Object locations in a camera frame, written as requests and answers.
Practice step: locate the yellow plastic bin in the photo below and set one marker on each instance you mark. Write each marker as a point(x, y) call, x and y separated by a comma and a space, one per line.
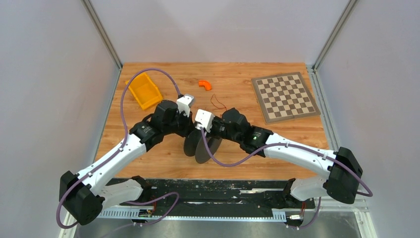
point(145, 92)

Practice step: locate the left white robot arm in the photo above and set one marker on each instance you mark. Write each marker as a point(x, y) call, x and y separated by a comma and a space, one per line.
point(85, 194)

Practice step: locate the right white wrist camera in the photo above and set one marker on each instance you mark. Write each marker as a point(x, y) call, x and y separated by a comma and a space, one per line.
point(203, 120)

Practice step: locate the orange curved plastic piece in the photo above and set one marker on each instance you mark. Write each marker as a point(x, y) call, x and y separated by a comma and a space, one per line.
point(205, 84)

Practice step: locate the aluminium frame post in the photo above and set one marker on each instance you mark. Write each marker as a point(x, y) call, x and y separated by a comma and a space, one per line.
point(351, 4)
point(92, 13)

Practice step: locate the black cable spool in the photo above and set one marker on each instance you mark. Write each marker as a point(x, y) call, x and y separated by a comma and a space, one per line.
point(194, 146)

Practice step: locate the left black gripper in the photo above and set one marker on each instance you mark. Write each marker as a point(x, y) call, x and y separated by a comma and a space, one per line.
point(189, 125)

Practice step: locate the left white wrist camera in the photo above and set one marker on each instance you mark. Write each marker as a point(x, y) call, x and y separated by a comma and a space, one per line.
point(184, 103)

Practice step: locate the left aluminium frame post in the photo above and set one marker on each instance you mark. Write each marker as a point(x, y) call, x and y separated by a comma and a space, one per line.
point(92, 13)

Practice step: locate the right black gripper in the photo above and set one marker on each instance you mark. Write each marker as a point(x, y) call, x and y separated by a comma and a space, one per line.
point(211, 132)

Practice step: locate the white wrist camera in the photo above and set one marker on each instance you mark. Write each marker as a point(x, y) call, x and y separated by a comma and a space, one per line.
point(203, 120)
point(184, 103)

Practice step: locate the right aluminium frame post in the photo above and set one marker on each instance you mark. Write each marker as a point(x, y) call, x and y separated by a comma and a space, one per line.
point(351, 4)

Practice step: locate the wooden chessboard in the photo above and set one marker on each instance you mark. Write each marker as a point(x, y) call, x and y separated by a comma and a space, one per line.
point(283, 97)

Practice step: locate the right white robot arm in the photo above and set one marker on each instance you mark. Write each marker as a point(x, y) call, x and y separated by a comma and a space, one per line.
point(338, 172)

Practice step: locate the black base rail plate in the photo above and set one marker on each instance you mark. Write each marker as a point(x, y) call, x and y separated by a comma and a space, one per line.
point(231, 199)

